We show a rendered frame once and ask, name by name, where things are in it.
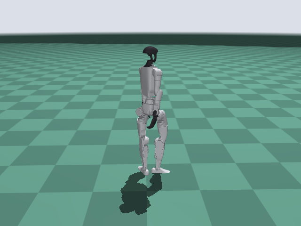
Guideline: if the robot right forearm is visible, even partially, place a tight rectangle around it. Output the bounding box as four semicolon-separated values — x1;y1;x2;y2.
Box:
153;90;163;115

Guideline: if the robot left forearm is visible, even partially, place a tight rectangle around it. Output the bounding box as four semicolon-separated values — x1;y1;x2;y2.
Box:
141;89;147;103

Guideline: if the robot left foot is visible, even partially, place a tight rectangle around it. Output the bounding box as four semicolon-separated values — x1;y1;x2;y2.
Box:
138;166;149;176

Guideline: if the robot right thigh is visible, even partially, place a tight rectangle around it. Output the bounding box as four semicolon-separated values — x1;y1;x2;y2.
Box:
152;110;168;145

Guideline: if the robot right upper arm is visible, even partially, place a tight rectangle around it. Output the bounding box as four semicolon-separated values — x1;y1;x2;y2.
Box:
152;68;162;96

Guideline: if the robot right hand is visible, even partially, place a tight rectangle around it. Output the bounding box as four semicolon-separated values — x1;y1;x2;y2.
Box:
147;110;158;129

